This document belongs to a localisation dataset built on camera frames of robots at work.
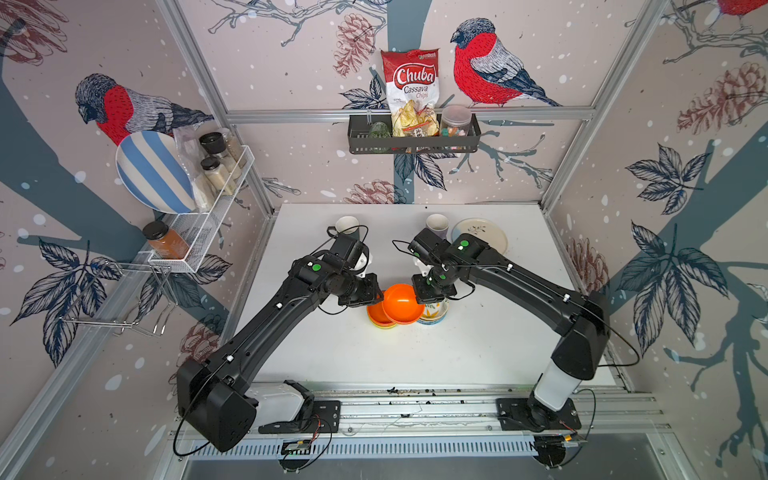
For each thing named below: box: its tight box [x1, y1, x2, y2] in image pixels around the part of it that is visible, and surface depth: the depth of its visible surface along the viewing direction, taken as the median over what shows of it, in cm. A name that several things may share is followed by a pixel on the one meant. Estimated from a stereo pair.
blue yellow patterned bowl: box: [417, 314, 449, 325], surface depth 85 cm
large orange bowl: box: [382, 283, 425, 324], surface depth 76 cm
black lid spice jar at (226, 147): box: [199, 128, 247, 175], surface depth 84 cm
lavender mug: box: [426, 213, 449, 240], surface depth 109 cm
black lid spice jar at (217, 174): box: [200, 156, 233, 196], surface depth 78 cm
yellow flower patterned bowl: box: [417, 298, 450, 326], surface depth 87 cm
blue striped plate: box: [115, 130, 195, 215], surface depth 68 cm
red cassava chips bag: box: [380, 48, 440, 137], surface depth 84 cm
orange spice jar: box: [142, 220, 190, 260], surface depth 64 cm
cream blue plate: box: [452, 218, 509, 256], surface depth 116 cm
